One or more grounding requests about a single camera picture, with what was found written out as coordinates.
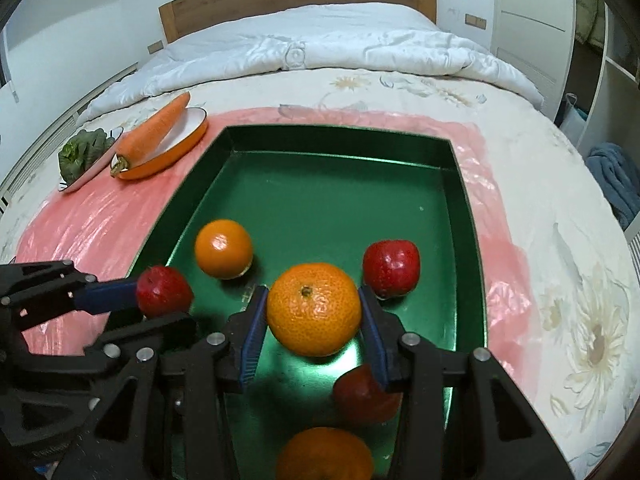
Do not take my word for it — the white wardrobe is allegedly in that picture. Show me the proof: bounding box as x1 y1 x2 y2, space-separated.
487 0 640 151

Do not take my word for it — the pink plastic sheet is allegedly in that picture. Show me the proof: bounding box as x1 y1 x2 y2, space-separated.
15 106 533 386

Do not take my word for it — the green padded jacket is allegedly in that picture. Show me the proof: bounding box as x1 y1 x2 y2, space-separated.
575 0 607 48

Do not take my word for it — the blue towel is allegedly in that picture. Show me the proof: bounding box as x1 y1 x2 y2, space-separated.
585 142 640 231

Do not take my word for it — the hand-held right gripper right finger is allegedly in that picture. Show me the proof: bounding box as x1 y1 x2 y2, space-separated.
357 284 576 480

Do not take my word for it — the orange mandarin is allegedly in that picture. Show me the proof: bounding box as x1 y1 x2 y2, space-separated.
194 219 254 280
276 426 375 480
266 262 362 358

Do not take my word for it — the green leafy vegetable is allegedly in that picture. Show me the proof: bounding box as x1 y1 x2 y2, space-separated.
58 128 117 183

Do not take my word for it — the orange enamel plate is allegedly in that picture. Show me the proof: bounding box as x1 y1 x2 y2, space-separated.
111 107 209 181

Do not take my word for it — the white bag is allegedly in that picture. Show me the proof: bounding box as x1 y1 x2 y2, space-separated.
560 92 588 143

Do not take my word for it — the white oval plate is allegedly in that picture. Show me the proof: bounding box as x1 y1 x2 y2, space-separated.
57 127 126 194

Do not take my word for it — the carrot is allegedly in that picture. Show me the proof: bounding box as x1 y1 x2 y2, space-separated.
110 91 192 177

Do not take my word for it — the white duvet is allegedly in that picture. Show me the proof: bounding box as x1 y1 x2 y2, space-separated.
75 2 543 123

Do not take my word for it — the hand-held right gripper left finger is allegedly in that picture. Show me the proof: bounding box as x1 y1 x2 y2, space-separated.
52 284 271 480

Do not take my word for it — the green rectangular tray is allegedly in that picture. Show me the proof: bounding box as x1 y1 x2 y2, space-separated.
127 125 488 480

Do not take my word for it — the red apple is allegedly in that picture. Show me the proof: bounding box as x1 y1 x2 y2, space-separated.
332 364 403 426
362 240 421 300
136 266 195 318

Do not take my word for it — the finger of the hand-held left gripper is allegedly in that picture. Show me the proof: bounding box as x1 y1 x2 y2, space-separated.
0 259 141 333
82 311 198 361

